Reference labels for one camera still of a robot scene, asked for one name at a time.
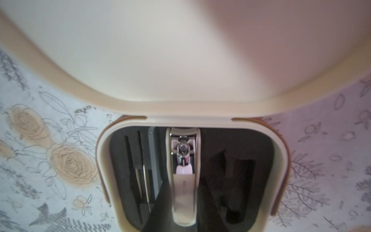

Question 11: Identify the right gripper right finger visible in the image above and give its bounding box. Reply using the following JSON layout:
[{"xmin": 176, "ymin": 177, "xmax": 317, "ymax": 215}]
[{"xmin": 197, "ymin": 178, "xmax": 228, "ymax": 232}]

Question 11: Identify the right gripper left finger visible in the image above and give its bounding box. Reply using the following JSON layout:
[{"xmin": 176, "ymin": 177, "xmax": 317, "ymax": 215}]
[{"xmin": 142, "ymin": 181, "xmax": 173, "ymax": 232}]

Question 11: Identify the black tray cream case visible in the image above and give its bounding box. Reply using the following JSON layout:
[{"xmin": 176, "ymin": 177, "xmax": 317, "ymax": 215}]
[{"xmin": 96, "ymin": 116, "xmax": 291, "ymax": 232}]

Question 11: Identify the cream nail clipper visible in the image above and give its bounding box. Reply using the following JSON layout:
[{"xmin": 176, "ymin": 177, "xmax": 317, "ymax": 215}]
[{"xmin": 165, "ymin": 127, "xmax": 201, "ymax": 227}]

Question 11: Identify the cream case lid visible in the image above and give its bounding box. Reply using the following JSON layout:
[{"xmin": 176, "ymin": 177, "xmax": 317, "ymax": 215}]
[{"xmin": 1, "ymin": 1, "xmax": 371, "ymax": 118}]

